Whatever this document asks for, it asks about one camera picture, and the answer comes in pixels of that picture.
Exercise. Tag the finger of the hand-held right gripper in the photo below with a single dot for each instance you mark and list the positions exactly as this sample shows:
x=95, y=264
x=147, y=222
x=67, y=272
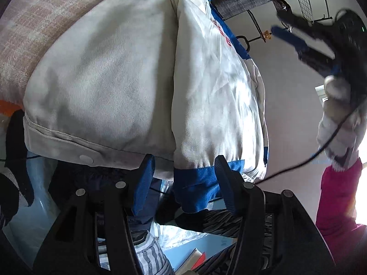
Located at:
x=286, y=35
x=304, y=24

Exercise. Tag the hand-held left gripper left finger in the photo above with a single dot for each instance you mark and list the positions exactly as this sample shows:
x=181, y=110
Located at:
x=143, y=183

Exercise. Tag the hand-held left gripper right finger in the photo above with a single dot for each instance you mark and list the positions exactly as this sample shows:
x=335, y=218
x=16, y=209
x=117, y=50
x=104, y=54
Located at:
x=226, y=183

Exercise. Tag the white and blue work jacket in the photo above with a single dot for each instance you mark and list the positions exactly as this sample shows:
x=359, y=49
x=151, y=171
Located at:
x=114, y=77

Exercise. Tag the person's right hand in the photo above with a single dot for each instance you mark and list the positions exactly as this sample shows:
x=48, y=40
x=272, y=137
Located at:
x=335, y=103

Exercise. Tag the small teddy bear toy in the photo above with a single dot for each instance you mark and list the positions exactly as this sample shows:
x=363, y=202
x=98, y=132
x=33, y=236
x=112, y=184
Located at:
x=268, y=35

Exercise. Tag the black metal rack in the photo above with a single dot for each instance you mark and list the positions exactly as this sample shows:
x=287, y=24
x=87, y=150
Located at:
x=325, y=3

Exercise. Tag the dark navy fleece garment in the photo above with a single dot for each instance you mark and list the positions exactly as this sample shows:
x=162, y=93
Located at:
x=97, y=177

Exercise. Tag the clear plastic bag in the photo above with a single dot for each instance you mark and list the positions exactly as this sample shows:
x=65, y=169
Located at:
x=177, y=235

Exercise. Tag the grey striped cloth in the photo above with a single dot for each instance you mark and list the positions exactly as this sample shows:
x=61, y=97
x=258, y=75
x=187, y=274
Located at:
x=152, y=255

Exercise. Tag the red book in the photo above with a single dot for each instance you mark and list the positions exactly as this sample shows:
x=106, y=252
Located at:
x=197, y=259

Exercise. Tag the light blue plastic bin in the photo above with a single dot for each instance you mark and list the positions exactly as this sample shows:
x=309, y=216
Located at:
x=37, y=183

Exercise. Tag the orange patterned bed sheet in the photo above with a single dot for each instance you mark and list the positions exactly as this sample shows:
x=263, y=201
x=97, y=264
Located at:
x=8, y=106

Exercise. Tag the pink plaid blanket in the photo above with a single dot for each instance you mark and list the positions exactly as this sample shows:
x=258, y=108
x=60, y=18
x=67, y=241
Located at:
x=28, y=34

